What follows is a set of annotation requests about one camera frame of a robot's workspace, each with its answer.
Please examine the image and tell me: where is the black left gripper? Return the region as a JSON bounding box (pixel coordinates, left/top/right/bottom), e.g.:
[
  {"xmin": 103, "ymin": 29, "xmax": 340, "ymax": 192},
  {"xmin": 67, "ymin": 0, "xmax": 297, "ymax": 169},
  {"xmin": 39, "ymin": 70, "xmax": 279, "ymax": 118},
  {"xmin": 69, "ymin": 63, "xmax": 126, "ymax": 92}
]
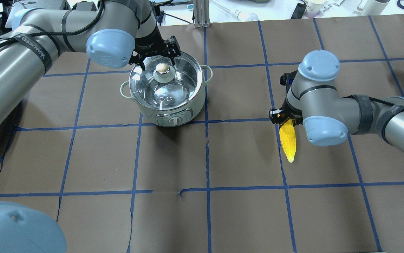
[{"xmin": 128, "ymin": 27, "xmax": 181, "ymax": 71}]

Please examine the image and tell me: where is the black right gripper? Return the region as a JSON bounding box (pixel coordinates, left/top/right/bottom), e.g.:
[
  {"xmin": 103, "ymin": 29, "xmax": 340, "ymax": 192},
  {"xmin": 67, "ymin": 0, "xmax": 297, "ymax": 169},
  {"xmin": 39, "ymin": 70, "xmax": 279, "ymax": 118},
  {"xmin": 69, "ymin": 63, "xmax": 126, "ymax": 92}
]
[{"xmin": 268, "ymin": 71, "xmax": 302, "ymax": 125}]

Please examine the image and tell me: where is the yellow toy corn cob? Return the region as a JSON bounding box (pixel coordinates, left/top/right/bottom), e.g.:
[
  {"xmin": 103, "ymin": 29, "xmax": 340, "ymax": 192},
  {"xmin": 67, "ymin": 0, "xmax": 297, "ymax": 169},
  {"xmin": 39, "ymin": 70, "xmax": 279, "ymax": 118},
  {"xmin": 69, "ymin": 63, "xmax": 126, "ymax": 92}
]
[{"xmin": 279, "ymin": 119, "xmax": 297, "ymax": 163}]

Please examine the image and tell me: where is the glass pot lid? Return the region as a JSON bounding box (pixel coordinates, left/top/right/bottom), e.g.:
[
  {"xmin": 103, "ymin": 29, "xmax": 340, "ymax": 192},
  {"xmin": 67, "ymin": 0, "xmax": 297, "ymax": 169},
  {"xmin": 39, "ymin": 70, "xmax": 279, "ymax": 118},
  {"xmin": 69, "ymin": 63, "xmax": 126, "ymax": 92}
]
[{"xmin": 129, "ymin": 52, "xmax": 204, "ymax": 111}]

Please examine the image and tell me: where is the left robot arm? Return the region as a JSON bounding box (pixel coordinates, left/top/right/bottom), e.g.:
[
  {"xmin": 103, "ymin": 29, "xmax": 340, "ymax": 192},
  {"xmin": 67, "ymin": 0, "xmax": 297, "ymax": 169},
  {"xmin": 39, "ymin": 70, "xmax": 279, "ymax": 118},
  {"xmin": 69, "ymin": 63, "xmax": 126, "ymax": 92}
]
[{"xmin": 0, "ymin": 0, "xmax": 181, "ymax": 125}]

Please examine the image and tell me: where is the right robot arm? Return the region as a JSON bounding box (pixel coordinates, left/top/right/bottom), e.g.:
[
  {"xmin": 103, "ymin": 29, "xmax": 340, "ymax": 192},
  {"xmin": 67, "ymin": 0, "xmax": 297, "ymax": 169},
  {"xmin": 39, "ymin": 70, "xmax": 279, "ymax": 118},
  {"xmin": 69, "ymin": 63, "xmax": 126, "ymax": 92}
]
[{"xmin": 268, "ymin": 50, "xmax": 404, "ymax": 162}]

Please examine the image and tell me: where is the pale green electric pot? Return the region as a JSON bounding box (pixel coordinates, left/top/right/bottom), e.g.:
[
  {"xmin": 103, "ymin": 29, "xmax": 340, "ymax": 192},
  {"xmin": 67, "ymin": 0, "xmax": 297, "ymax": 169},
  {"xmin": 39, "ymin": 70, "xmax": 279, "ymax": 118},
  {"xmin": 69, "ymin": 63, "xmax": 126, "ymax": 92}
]
[{"xmin": 120, "ymin": 52, "xmax": 213, "ymax": 128}]

